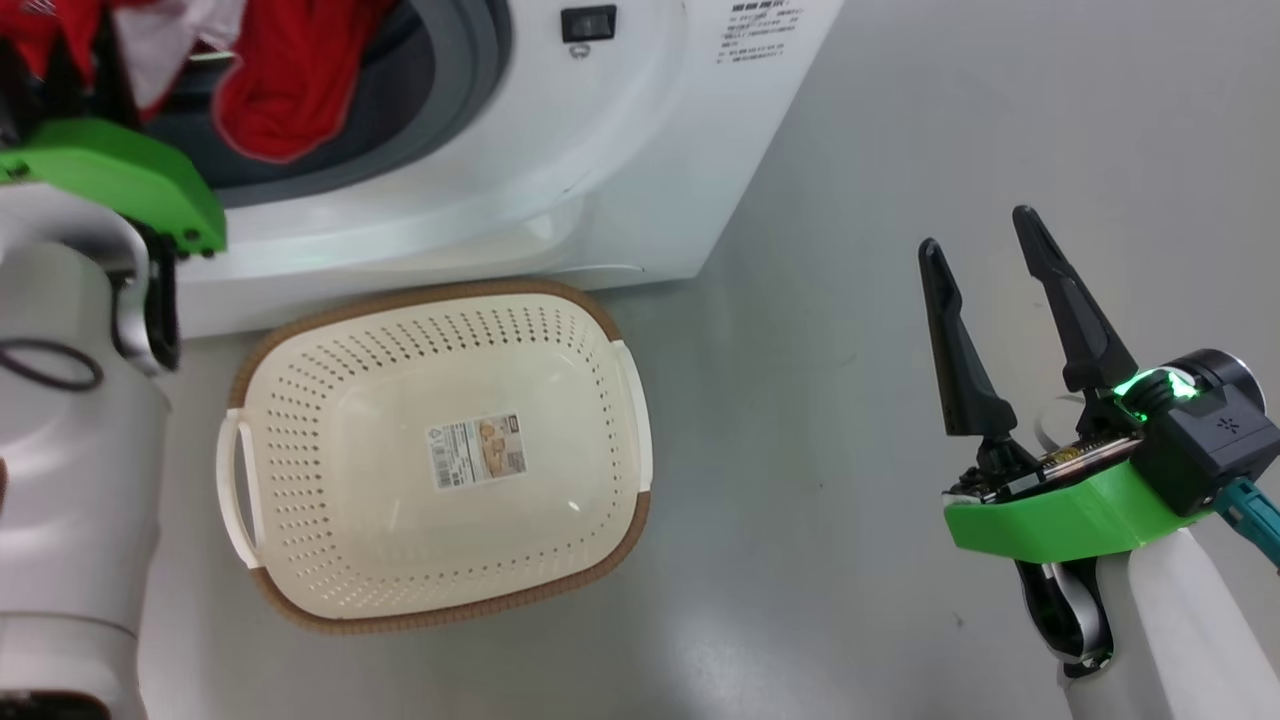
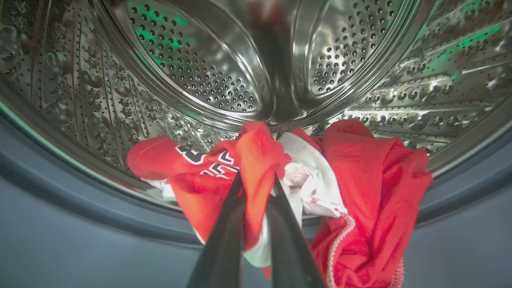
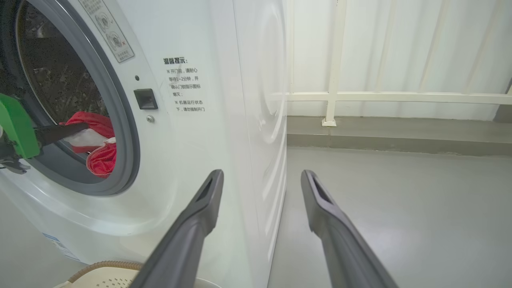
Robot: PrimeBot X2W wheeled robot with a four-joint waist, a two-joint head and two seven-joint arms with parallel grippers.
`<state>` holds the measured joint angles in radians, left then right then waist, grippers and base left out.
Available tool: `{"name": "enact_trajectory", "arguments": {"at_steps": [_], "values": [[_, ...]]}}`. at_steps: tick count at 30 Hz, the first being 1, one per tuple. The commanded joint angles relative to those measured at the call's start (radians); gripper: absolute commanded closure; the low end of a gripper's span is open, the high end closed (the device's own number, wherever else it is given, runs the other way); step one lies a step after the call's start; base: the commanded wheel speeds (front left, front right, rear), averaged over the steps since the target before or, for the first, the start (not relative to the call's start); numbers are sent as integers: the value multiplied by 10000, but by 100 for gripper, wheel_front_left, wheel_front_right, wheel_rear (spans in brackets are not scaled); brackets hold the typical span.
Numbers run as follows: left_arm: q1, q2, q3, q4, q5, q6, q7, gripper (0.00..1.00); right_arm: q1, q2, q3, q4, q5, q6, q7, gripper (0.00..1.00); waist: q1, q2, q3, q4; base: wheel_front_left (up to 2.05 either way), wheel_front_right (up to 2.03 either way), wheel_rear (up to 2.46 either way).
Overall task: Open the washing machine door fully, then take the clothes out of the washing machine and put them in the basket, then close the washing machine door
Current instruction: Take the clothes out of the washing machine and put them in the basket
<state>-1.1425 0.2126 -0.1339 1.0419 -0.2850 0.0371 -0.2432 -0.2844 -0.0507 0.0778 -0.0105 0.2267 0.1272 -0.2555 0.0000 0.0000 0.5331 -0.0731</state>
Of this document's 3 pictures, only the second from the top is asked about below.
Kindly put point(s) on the perforated steel drum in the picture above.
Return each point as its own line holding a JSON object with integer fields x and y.
{"x": 200, "y": 60}

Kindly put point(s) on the red sports garment white trim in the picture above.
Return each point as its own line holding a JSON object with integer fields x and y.
{"x": 360, "y": 192}

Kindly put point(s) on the grey rubber door gasket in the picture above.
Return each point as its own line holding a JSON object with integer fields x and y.
{"x": 80, "y": 224}

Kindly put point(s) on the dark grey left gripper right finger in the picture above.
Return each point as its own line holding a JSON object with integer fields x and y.
{"x": 288, "y": 248}

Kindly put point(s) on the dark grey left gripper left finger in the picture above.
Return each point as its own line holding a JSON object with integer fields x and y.
{"x": 224, "y": 244}

